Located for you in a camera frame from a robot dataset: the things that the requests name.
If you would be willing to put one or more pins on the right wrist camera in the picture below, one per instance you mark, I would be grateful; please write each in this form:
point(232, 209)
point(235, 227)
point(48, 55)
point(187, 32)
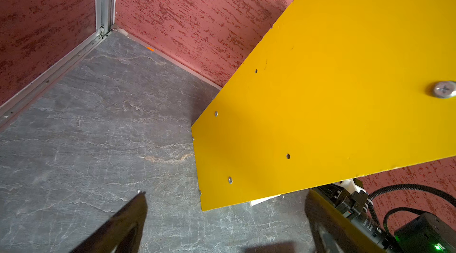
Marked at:
point(351, 185)

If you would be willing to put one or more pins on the left corner aluminium profile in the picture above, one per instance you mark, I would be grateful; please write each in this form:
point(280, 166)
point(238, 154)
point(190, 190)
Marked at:
point(41, 40)

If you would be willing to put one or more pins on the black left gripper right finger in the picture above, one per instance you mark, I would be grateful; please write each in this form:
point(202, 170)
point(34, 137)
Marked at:
point(329, 228)

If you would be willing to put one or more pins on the white book with galaxy picture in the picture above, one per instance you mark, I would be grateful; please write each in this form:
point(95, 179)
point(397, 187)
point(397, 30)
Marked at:
point(261, 200)

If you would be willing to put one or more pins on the yellow pink blue bookshelf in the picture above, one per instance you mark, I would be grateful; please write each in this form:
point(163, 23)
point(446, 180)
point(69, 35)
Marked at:
point(336, 89)

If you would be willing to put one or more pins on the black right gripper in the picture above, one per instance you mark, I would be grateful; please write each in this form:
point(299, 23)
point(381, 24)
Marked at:
point(354, 207)

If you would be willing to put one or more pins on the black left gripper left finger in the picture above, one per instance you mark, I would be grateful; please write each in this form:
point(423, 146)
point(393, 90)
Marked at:
point(121, 233)

